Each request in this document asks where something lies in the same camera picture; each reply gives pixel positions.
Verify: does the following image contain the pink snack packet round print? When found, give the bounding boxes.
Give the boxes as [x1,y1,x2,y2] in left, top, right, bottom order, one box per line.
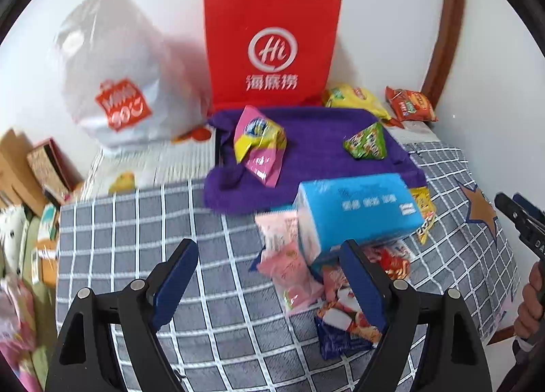
[260,243,325,313]

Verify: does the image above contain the pink white strawberry snack packet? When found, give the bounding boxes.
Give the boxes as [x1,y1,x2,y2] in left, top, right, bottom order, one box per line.
[315,264,384,346]

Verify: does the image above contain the green snack packet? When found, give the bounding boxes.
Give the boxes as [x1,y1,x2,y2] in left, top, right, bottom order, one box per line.
[343,122,388,160]

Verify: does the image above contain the brown wooden frame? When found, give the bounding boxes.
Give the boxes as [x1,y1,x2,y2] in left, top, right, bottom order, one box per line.
[419,0,468,97]

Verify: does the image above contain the blue tissue pack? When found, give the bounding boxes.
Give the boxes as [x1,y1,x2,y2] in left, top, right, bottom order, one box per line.
[293,173,425,267]

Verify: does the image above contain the brown cardboard box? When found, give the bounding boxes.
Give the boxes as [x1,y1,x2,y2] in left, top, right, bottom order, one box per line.
[0,128,48,218]

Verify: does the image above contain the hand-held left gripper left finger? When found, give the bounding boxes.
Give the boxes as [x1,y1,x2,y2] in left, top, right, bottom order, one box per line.
[45,238,199,392]

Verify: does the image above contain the orange snack packet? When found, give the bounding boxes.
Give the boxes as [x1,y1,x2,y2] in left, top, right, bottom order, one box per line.
[385,86,438,122]

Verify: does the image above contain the pink printed cloth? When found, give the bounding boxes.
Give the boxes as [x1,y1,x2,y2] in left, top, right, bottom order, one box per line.
[0,281,41,392]

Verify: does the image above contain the purple fabric tray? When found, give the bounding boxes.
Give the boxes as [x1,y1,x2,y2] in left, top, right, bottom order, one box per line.
[203,106,427,215]

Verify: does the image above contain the shiny pink snack packet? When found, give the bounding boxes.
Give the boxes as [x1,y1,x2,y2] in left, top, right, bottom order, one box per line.
[254,210,301,263]

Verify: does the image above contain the white printed bedsheet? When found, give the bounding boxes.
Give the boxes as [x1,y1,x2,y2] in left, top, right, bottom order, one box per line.
[85,117,439,199]

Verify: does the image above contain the yellow chips packet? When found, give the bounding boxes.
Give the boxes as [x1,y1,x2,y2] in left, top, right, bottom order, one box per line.
[321,84,394,122]

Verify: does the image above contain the white teal small box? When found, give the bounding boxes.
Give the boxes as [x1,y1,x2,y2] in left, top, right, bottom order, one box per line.
[37,204,59,241]

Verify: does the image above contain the red snack packet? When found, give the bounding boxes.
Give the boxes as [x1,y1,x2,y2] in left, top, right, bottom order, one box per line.
[364,245,413,283]

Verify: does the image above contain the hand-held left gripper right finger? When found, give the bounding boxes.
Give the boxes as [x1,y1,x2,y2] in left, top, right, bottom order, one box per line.
[338,239,495,392]

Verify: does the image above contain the person's right hand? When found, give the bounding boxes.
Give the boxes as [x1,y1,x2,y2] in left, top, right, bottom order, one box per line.
[513,259,545,341]

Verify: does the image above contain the pink and yellow snack packet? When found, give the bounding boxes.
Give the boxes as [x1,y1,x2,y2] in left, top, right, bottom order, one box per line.
[233,105,288,187]

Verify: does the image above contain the patterned box red edge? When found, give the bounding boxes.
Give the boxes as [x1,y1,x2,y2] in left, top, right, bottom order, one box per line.
[26,139,84,205]

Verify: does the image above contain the white plastic shopping bag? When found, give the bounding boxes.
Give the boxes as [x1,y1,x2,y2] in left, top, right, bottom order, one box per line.
[53,0,214,150]

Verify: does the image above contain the grey checked blanket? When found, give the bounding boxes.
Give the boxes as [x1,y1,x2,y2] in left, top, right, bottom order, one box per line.
[55,137,522,392]

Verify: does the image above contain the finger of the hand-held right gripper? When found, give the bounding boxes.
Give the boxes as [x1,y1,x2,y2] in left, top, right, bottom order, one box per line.
[512,193,545,226]
[494,192,531,233]

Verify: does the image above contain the red paper bag white handles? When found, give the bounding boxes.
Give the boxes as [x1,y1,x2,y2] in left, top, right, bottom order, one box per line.
[202,0,343,114]

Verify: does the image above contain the dark blue snack packet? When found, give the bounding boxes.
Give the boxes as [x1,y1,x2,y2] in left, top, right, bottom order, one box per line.
[314,314,376,361]

